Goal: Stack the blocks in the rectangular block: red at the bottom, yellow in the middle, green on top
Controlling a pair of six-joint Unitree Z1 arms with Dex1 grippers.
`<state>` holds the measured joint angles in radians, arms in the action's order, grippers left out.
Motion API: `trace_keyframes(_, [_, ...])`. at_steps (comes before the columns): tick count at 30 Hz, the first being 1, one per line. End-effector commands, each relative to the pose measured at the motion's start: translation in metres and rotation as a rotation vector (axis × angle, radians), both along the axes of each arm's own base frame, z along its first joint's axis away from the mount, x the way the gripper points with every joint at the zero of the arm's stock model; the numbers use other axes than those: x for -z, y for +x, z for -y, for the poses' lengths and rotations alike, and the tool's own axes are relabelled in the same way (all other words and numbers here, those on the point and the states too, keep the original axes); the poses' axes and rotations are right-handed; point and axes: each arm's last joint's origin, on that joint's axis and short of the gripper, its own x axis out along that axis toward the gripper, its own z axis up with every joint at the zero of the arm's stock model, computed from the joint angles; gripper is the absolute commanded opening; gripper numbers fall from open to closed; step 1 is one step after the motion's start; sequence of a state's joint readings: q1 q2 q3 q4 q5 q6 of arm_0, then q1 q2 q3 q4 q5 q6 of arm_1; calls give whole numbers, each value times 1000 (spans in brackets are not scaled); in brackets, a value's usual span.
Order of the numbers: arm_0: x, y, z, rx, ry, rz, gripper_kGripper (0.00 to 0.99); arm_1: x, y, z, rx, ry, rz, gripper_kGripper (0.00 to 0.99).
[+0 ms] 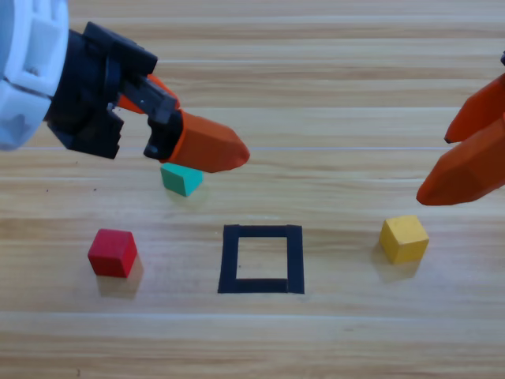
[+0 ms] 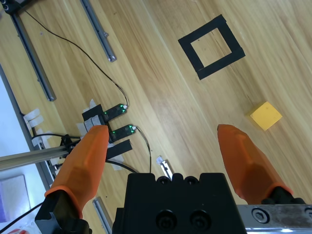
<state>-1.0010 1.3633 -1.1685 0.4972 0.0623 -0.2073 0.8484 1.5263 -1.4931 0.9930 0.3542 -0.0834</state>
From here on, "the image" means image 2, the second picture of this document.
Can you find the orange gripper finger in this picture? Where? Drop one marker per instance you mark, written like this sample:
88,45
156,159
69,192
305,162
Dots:
246,158
83,165

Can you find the yellow cube block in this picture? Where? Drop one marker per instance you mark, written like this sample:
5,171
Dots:
267,115

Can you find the white tape strip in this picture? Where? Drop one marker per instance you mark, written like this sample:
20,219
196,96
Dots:
93,104
40,141
115,162
33,117

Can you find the black tape strip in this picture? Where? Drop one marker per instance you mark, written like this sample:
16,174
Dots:
120,148
91,112

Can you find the black dongle green lights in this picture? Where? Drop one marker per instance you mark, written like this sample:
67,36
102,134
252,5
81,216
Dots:
122,132
114,112

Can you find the aluminium profile beam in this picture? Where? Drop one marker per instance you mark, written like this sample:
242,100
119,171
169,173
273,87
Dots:
29,158

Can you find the black tape rectangle outline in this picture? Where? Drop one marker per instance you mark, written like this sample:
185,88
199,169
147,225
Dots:
192,58

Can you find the short grey aluminium rail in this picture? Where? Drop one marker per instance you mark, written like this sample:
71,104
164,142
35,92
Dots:
102,217
167,169

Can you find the aluminium table edge frame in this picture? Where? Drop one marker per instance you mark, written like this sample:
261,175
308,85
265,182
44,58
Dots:
13,97

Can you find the long grey aluminium rail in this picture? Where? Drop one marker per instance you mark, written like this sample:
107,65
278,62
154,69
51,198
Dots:
34,58

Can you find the black camera bracket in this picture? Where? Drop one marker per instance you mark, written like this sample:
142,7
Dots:
9,7

